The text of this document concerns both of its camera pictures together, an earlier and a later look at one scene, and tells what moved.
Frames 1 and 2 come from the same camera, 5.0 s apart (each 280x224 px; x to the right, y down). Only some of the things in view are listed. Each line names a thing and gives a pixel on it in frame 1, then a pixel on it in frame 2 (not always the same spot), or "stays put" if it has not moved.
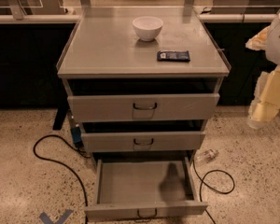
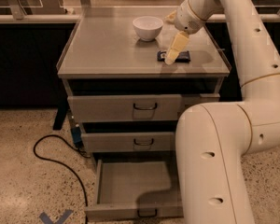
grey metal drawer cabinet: [142, 84] stays put
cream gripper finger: [272, 92] -> [177, 46]
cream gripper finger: [259, 41] -> [171, 18]
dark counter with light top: [26, 49] stays put
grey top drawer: [166, 106] stays put
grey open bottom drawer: [142, 189] stays put
